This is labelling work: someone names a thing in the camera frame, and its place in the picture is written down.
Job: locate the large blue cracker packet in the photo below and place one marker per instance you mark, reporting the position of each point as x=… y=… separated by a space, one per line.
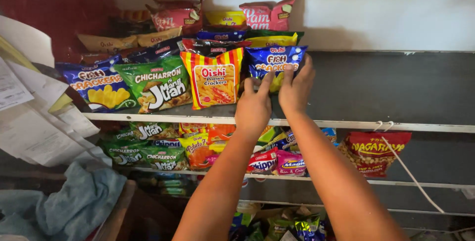
x=98 y=85

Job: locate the green chicharron snack packet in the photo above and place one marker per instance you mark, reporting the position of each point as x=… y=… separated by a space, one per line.
x=159 y=85

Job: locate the row of green wrapped packs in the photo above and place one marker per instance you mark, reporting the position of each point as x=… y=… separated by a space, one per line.
x=170 y=185

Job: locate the tan snack packet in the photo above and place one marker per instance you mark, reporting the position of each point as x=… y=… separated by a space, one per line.
x=107 y=42
x=159 y=37

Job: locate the person's left hand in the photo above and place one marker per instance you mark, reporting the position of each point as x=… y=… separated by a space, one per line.
x=252 y=109

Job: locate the grey blue cloth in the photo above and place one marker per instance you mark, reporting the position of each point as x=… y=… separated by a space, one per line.
x=74 y=200

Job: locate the pink snack packet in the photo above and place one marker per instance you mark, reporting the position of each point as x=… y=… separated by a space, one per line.
x=176 y=16
x=265 y=16

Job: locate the sheaf of white papers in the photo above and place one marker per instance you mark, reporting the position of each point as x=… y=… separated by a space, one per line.
x=33 y=122

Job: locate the small blue cracker packet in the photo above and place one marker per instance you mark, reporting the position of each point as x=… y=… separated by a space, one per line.
x=276 y=61

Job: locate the green and yellow snack packet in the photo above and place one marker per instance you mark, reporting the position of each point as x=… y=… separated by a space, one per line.
x=272 y=39

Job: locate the person's right hand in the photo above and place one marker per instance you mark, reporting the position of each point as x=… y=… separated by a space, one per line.
x=295 y=94

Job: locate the heap of mixed snack packets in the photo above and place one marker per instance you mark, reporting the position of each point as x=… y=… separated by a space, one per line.
x=167 y=152

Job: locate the dark blue snack packet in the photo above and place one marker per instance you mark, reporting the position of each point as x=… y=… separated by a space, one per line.
x=157 y=51
x=220 y=35

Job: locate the red yellow striped cracker packet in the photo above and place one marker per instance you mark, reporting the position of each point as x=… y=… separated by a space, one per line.
x=215 y=81

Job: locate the red nut packet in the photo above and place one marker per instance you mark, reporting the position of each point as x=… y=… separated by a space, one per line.
x=373 y=150

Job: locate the white wooden shelf rack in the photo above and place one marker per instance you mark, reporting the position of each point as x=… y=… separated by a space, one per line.
x=371 y=126

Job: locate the black and red snack packet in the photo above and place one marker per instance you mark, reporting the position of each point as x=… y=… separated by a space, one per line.
x=211 y=47

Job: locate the heap of shiny snack bags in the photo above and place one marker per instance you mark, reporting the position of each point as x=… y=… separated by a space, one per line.
x=293 y=226

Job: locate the brown wooden board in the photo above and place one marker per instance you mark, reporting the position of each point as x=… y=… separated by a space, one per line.
x=118 y=215

